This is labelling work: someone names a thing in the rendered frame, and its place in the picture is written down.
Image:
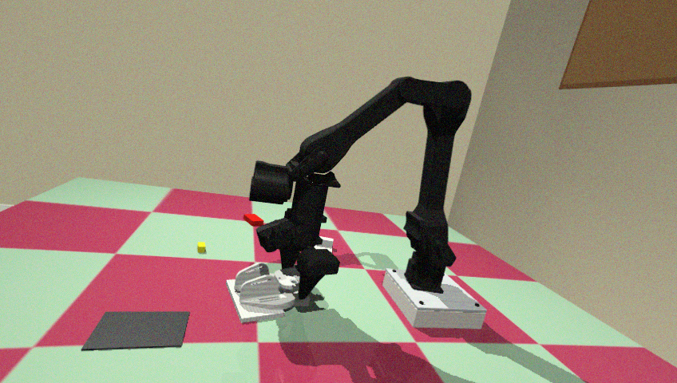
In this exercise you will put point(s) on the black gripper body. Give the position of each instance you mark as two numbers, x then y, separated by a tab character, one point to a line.
312	261

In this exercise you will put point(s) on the red rectangular block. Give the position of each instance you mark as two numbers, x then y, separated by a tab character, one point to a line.
253	219

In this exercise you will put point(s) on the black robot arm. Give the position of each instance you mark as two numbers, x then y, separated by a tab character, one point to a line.
445	106

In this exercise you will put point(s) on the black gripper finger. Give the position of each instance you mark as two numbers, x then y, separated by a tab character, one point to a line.
289	255
306	283

